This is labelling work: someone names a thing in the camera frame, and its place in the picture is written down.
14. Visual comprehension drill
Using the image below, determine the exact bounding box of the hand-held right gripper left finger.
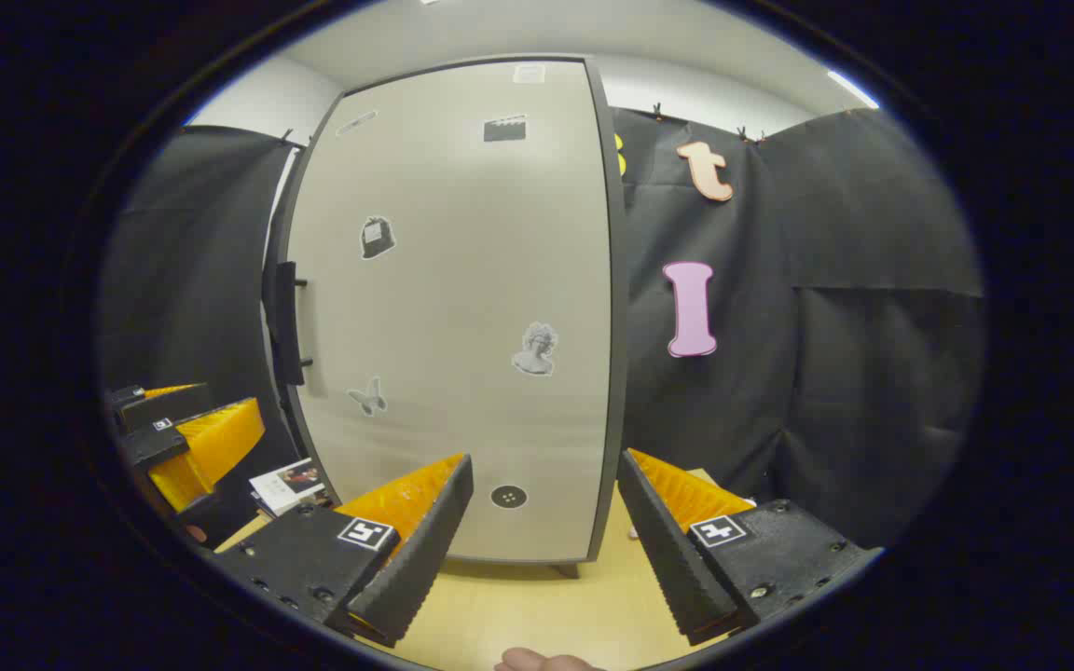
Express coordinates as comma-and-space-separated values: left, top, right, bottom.
211, 454, 475, 649

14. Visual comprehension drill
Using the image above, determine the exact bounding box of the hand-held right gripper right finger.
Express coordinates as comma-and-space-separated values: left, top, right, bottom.
616, 449, 885, 647

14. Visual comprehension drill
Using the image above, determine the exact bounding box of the grey cabinet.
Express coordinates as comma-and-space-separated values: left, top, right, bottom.
262, 54, 631, 579

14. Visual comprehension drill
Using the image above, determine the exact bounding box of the beige cabinet door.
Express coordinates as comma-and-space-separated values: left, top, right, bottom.
271, 60, 614, 563

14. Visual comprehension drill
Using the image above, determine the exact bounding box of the white book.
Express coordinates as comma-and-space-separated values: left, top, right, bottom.
250, 457, 328, 516

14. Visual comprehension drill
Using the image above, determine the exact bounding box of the black backdrop cloth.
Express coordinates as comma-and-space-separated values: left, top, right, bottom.
99, 107, 985, 551

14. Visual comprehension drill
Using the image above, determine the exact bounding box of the ceiling light panel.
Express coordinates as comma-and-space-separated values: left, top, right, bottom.
824, 68, 881, 111

